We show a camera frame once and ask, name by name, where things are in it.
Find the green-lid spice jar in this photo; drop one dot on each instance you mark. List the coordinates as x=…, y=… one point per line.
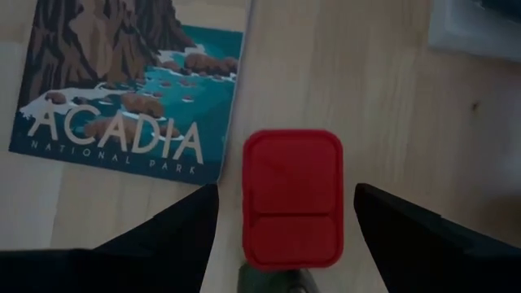
x=277, y=282

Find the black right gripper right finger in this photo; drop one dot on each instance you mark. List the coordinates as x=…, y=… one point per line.
x=439, y=256

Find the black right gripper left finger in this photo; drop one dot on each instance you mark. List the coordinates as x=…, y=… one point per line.
x=122, y=264

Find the red-lid spice tin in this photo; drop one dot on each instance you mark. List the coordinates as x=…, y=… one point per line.
x=293, y=195

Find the Acadia national park picture board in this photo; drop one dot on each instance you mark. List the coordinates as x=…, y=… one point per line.
x=122, y=81

